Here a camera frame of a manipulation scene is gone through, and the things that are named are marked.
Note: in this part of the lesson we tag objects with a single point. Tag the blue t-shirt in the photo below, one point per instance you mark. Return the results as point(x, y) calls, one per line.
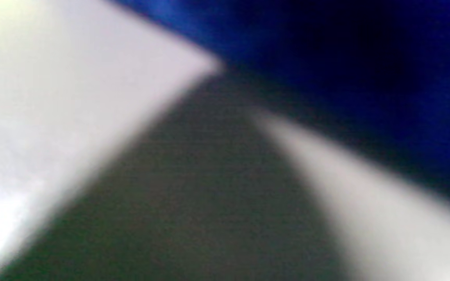
point(365, 70)

